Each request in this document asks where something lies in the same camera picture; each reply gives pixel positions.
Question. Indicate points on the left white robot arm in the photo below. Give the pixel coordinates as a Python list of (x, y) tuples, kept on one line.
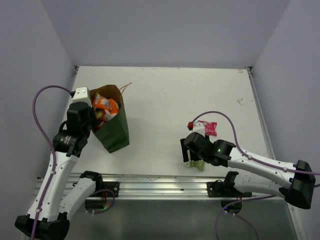
[(50, 215)]

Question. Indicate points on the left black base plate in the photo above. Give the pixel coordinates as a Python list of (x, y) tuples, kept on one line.
[(107, 189)]

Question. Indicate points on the orange snack packet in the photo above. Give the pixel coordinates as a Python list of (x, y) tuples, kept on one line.
[(110, 106)]

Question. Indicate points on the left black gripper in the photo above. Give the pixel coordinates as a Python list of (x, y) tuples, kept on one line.
[(92, 111)]

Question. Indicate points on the green paper bag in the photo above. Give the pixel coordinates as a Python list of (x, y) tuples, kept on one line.
[(113, 135)]

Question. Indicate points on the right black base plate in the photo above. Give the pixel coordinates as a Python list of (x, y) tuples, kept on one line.
[(220, 189)]

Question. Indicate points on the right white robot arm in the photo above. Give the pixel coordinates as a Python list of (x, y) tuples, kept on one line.
[(251, 173)]

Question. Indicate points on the aluminium front rail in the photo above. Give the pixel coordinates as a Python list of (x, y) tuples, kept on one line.
[(159, 187)]

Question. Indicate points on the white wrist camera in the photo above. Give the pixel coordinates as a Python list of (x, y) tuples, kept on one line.
[(82, 94), (197, 127)]

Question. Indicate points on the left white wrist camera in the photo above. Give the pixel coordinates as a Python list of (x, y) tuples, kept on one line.
[(82, 94)]

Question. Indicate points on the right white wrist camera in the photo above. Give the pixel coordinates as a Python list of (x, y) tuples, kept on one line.
[(197, 127)]

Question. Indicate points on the green candy packet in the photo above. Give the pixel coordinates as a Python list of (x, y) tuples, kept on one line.
[(199, 165)]

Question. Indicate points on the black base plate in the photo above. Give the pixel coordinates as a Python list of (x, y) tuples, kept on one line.
[(107, 189), (220, 189)]

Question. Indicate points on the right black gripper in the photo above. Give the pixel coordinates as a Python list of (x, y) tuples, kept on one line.
[(184, 149)]

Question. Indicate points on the pink candy packet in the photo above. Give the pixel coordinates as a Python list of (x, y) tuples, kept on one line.
[(209, 128)]

